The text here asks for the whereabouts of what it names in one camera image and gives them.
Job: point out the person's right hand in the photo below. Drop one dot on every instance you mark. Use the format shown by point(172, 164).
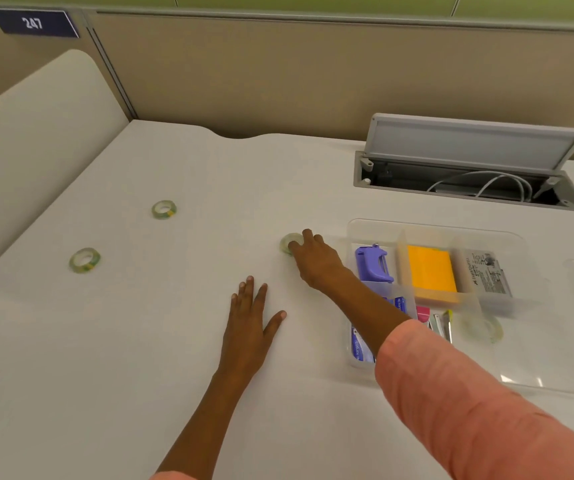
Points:
point(319, 264)

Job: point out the person's left hand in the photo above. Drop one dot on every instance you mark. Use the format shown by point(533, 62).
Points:
point(244, 339)

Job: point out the person's right middle finger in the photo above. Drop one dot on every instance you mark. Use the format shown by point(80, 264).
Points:
point(319, 240)

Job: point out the person's right thumb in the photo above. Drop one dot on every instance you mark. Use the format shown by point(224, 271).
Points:
point(296, 252)

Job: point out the person's left middle finger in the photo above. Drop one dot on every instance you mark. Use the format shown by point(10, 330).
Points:
point(250, 294)

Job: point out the person's left thumb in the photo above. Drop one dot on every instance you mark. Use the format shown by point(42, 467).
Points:
point(274, 322)

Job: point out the person's left little finger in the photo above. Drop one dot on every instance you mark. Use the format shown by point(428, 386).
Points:
point(234, 305)

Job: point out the clear tape roll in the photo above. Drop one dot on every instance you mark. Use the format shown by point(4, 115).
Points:
point(163, 209)
point(288, 239)
point(84, 260)
point(484, 328)

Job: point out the person's right forearm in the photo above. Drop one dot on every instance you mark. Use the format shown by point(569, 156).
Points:
point(442, 384)

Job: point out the person's left forearm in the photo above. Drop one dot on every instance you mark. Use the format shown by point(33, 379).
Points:
point(202, 424)

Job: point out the purple staple remover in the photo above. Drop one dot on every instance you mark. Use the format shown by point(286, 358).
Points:
point(373, 262)

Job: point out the blue and white box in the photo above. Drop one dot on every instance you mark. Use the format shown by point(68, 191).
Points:
point(359, 344)

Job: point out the yellow sticky note pad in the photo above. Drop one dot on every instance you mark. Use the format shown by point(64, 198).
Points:
point(432, 272)

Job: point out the pink sticky flags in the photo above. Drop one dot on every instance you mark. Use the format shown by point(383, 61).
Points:
point(422, 314)

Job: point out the silver binder clips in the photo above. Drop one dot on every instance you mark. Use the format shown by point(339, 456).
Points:
point(442, 325)

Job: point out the white labelled box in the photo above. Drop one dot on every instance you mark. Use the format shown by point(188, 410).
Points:
point(487, 274)

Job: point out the clear plastic organizer tray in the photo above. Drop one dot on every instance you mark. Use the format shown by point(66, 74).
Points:
point(542, 344)

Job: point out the dark blue number sign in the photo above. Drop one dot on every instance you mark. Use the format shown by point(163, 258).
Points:
point(31, 22)

